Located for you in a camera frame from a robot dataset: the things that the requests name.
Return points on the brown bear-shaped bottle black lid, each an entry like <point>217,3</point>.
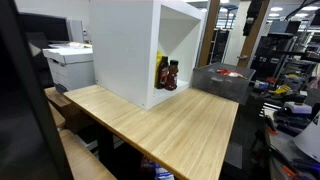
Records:
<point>172,78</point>

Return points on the tall brown bottle black lid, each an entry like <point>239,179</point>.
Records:
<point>162,75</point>

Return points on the yellow squeeze bottle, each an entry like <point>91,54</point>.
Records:
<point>158,60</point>

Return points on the white cube shelf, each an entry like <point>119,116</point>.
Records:
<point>123,50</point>

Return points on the grey translucent storage bin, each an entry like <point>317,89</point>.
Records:
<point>220,87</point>

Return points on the wooden pillar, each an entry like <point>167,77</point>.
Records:
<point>209,33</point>
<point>253,43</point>

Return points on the blue and white package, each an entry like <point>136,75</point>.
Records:
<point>160,173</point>

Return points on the white office printer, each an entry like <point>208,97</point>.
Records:
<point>71,71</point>

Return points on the brown cardboard box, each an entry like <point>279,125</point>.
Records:
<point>68,111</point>

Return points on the light wooden bench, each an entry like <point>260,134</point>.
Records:
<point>83,160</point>

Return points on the black hanging device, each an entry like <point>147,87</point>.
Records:
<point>252,16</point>

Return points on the yellow hand tool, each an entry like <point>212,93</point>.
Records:
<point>281,89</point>

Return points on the black equipment rack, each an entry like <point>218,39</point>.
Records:
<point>283,50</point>

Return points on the black computer monitor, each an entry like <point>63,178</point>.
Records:
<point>45,28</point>

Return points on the white and purple device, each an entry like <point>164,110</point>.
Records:
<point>297,107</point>

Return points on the white cone-shaped object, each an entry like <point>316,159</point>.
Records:
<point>310,140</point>

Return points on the black foreground post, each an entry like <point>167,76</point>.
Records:
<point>23,116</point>

